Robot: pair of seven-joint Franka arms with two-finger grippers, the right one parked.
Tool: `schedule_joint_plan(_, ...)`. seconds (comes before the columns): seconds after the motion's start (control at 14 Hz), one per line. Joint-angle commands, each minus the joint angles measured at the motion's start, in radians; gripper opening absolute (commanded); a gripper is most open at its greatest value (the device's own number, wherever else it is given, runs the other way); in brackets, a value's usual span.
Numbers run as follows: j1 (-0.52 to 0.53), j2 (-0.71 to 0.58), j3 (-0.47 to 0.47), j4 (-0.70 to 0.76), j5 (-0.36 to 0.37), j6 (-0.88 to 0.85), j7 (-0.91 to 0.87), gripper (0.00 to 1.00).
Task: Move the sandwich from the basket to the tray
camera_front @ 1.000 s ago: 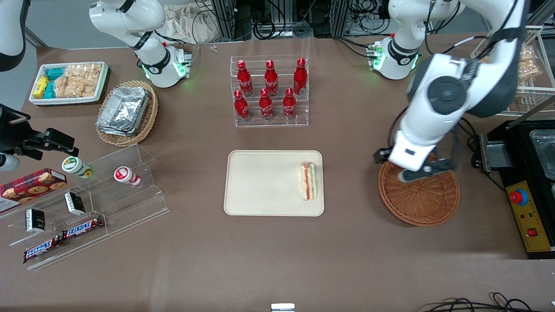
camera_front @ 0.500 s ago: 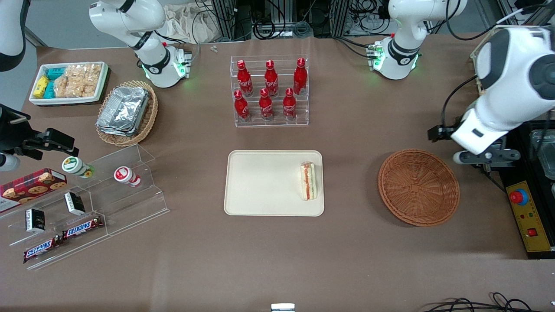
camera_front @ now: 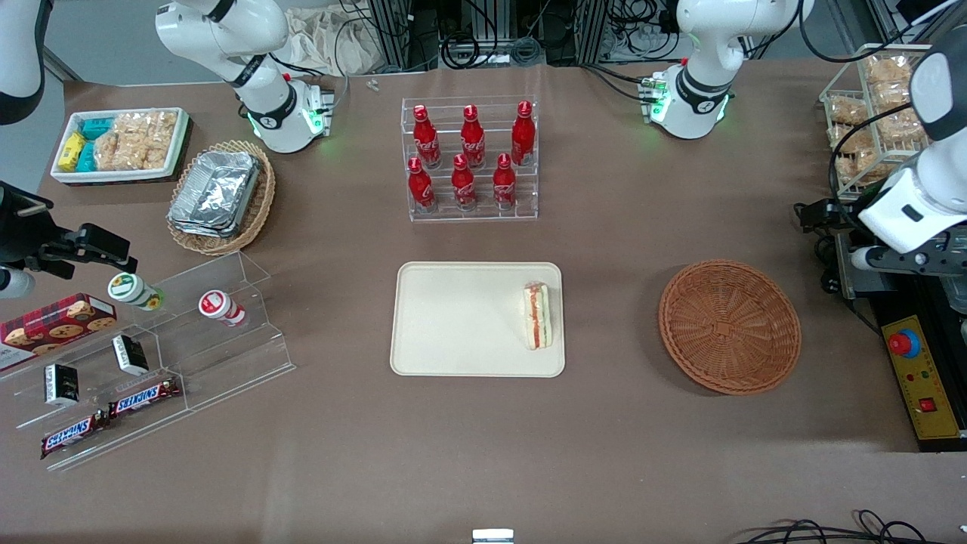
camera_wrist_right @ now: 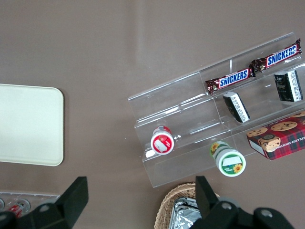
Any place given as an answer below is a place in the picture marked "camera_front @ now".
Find yellow control panel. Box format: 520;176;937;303
882;316;965;441

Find aluminium frame post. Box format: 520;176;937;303
369;0;440;73

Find clear bagged fried snack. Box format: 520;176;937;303
830;125;879;153
837;151;897;187
864;54;913;84
875;107;928;144
829;96;870;126
872;79;919;111

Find black appliance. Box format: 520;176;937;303
834;227;967;454

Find black floor cables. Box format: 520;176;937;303
734;509;967;544

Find green label yogurt bottle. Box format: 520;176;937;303
107;272;166;313

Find white wire rack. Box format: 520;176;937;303
819;43;938;202

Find Snickers chocolate bar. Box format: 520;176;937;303
39;412;111;461
107;376;183;419

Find clear acrylic bottle rack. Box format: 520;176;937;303
400;96;539;223

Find clear rice cracker bag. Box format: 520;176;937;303
112;111;179;148
94;132;168;172

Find small black white box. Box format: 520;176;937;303
42;363;82;408
111;334;151;377

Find red label yogurt bottle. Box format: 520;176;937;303
198;290;248;328

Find red plaid cookie box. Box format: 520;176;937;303
0;293;119;372

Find beige cloth bag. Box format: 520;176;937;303
282;6;388;77

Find coiled black cable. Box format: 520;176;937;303
441;32;483;70

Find clear acrylic stepped display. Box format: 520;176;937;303
0;251;297;474

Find brown wicker basket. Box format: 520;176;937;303
658;259;802;396

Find triangle sandwich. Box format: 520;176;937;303
522;280;555;352

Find aluminium foil tray stack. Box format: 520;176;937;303
168;150;262;240

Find light wicker oval basket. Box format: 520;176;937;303
166;140;277;257

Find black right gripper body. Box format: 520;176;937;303
0;181;58;267

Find metal pan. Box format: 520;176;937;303
937;227;967;315

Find white rectangular snack tray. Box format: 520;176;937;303
50;107;191;185

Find yellow snack packet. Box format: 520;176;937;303
58;131;87;172

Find beige rectangular tray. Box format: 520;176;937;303
390;261;566;378

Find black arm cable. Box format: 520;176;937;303
829;101;916;221

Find red cola bottle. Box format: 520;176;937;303
412;104;443;169
407;157;437;213
450;154;478;212
492;153;517;211
511;100;537;167
460;105;487;169

